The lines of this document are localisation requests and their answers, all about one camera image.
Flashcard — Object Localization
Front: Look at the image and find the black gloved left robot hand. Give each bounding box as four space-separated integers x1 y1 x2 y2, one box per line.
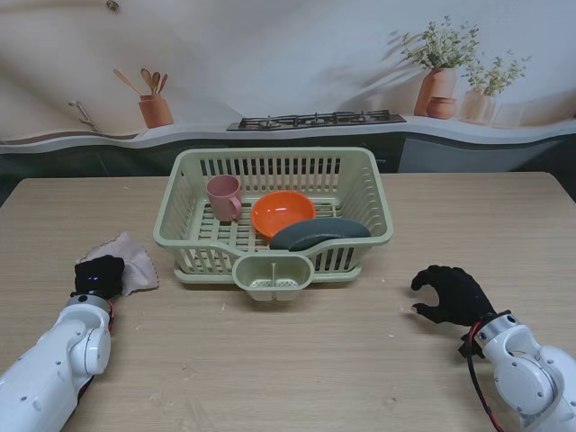
74 255 126 301

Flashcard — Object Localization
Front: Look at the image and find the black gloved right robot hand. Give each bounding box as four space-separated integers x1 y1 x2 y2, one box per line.
410 265 499 328

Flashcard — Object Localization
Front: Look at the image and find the pale pink wiping cloth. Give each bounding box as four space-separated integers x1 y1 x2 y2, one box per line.
75 231 161 297

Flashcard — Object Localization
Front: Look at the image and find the pink plastic mug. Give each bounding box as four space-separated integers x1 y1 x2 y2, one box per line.
206 175 245 226

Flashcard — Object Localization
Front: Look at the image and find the grey round plate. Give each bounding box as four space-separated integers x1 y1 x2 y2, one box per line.
269 217 373 252

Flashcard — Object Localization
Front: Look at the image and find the orange plastic bowl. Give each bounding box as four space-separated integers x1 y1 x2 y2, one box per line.
250 190 317 239

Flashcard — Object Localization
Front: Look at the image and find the green cutlery holder cup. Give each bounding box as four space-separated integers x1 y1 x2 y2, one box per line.
232 254 315 302

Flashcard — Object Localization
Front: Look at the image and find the green plastic dish rack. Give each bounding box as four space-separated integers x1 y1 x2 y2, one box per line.
154 147 396 275

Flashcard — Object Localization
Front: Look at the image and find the printed kitchen backdrop banner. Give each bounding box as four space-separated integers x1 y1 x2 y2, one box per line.
0 0 576 181

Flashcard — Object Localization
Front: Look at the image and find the red black left arm cable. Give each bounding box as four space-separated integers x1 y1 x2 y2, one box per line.
74 301 117 406

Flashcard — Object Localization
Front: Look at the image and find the red black arm cable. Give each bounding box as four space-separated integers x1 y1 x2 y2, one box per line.
466 323 508 432
74 301 117 406

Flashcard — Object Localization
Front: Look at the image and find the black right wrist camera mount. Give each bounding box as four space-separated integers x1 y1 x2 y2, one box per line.
458 335 486 360

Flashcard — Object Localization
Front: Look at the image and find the red black right arm cable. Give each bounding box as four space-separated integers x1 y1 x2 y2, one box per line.
466 323 508 432

